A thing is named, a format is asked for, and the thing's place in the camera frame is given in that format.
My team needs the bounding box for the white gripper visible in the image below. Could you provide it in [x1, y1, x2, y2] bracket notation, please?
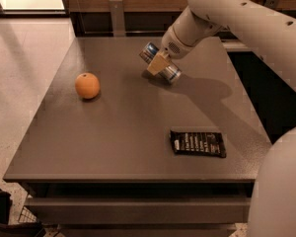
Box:
[147, 26, 194, 75]

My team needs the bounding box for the silver blue redbull can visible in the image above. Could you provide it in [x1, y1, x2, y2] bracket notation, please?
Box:
[139, 42, 182, 85]

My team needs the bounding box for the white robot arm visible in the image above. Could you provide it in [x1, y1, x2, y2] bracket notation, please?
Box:
[148, 0, 296, 237]

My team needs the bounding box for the orange fruit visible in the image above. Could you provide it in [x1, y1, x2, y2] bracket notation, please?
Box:
[75, 73, 101, 99]

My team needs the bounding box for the black snack packet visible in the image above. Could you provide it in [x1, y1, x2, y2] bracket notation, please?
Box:
[170, 130, 227, 158]

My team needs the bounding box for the grey table drawer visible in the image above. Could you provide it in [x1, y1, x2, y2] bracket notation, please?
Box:
[25, 197, 251, 224]

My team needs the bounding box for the black chair part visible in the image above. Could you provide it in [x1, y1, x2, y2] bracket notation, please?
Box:
[0, 189, 46, 237]

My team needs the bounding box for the left metal bracket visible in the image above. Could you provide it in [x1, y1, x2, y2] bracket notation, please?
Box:
[109, 0, 126, 37]

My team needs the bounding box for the metal bracket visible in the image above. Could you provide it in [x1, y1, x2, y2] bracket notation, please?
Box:
[263, 0, 280, 9]
[109, 0, 126, 37]

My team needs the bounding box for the right metal bracket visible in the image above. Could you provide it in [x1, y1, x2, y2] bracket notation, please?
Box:
[263, 0, 280, 9]

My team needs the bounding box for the wire basket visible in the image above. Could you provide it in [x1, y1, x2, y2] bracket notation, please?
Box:
[18, 204, 38, 223]

